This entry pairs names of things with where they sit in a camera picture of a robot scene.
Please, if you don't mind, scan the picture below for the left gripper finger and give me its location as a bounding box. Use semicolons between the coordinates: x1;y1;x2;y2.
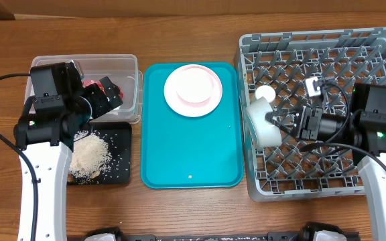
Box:
99;77;123;109
82;85;111;118

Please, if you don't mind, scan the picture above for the red snack wrapper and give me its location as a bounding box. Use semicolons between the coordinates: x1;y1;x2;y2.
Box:
82;77;123;98

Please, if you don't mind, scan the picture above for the grey metal bowl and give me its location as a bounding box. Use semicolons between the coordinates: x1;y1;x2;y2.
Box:
246;97;282;148

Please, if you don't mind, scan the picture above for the cream cup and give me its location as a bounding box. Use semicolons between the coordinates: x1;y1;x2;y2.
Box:
253;85;276;103

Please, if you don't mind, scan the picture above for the white rice pile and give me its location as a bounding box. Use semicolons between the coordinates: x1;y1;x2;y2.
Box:
68;129;130;184

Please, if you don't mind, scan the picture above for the white pink plate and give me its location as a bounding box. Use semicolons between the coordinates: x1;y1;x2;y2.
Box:
164;64;223;117

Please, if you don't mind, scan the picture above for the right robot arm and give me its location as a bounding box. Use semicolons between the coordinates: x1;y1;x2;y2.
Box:
265;83;386;240

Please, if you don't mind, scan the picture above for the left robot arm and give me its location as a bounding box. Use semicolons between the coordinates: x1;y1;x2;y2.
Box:
14;60;123;240

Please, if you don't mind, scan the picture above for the grey dishwasher rack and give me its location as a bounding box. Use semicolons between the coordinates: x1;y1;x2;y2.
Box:
235;27;386;202

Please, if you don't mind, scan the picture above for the clear plastic bin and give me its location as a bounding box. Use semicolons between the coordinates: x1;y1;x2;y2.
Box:
31;54;143;125

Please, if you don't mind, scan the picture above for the black tray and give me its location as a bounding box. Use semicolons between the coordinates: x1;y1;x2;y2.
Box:
66;121;133;185

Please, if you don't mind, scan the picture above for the teal serving tray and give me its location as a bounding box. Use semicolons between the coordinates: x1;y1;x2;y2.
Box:
141;62;244;189

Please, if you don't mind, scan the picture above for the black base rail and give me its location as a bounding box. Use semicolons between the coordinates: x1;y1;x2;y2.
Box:
82;221;361;241

